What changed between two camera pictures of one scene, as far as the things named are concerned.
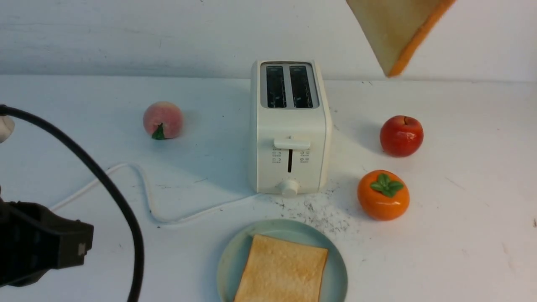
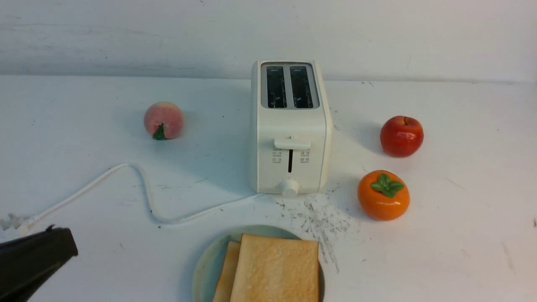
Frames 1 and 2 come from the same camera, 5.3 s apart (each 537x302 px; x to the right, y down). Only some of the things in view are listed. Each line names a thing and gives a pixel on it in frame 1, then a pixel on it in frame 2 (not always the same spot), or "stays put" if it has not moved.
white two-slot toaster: x=290 y=123 stays put
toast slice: x=278 y=270 to x=222 y=293
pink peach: x=162 y=120 stays put
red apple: x=401 y=136 stays put
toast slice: x=392 y=29 to x=270 y=269
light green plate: x=297 y=232 to x=207 y=277
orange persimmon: x=383 y=195 stays put
